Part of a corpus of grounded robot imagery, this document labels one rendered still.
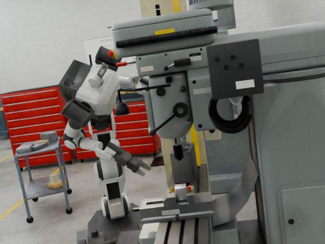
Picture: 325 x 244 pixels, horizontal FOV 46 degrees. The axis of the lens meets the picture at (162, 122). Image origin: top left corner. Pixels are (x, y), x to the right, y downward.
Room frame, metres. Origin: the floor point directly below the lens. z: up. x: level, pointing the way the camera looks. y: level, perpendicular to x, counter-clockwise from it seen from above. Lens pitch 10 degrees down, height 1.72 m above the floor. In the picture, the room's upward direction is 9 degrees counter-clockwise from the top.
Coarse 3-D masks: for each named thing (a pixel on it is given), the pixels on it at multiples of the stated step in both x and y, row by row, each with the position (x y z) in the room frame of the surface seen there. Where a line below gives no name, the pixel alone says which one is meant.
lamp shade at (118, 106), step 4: (116, 104) 1.86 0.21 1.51; (120, 104) 1.84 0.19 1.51; (124, 104) 1.85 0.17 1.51; (116, 108) 1.84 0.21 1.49; (120, 108) 1.83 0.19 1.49; (124, 108) 1.84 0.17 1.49; (128, 108) 1.85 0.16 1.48; (116, 112) 1.84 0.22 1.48; (120, 112) 1.83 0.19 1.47; (124, 112) 1.83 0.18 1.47; (128, 112) 1.85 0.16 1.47
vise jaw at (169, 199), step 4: (168, 188) 1.79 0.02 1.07; (164, 192) 1.79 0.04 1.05; (168, 192) 1.74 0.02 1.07; (172, 192) 1.73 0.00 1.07; (164, 196) 1.73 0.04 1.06; (168, 196) 1.69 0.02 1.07; (172, 196) 1.68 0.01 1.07; (164, 200) 1.67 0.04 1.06; (168, 200) 1.67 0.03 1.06; (172, 200) 1.67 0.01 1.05; (176, 200) 1.69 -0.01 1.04; (164, 204) 1.67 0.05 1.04; (168, 204) 1.67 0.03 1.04; (172, 204) 1.67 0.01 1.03
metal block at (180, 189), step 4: (176, 184) 1.75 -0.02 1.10; (180, 184) 1.75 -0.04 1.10; (184, 184) 1.74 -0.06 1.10; (176, 188) 1.70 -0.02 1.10; (180, 188) 1.70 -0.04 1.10; (184, 188) 1.70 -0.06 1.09; (176, 192) 1.70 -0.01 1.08; (180, 192) 1.70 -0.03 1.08; (184, 192) 1.70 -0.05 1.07; (176, 196) 1.70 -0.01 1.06; (180, 196) 1.70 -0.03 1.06; (184, 196) 1.70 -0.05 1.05
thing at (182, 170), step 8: (184, 144) 2.27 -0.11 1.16; (192, 144) 2.29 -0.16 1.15; (184, 152) 2.14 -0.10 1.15; (192, 152) 2.23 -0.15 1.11; (176, 160) 2.15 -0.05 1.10; (184, 160) 2.14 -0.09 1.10; (192, 160) 2.19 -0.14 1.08; (176, 168) 2.15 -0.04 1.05; (184, 168) 2.14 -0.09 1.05; (192, 168) 2.15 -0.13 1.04; (176, 176) 2.15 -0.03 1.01; (184, 176) 2.14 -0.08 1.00; (192, 176) 2.13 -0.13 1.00
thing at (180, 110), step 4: (176, 104) 1.74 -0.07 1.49; (180, 104) 1.73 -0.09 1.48; (184, 104) 1.73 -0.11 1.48; (176, 108) 1.73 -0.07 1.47; (180, 108) 1.73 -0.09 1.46; (184, 108) 1.73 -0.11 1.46; (176, 112) 1.73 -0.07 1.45; (180, 112) 1.73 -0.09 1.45; (184, 112) 1.73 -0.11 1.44; (172, 116) 1.74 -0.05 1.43; (176, 116) 1.74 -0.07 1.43; (180, 116) 1.73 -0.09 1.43; (184, 116) 1.73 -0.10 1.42; (168, 120) 1.74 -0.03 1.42; (164, 124) 1.74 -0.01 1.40; (156, 128) 1.75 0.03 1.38; (152, 132) 1.74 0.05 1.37; (152, 136) 1.75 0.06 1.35
